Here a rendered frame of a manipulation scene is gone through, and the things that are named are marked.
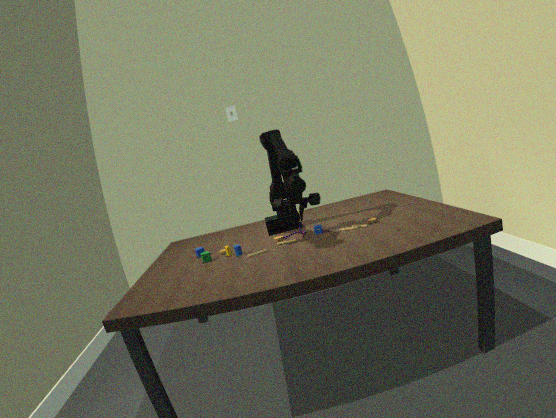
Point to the green cube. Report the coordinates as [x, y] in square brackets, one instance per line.
[206, 256]

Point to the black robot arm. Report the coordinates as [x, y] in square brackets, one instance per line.
[281, 160]

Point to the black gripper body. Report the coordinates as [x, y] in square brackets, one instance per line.
[293, 198]

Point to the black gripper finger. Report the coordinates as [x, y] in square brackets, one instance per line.
[294, 212]
[301, 209]

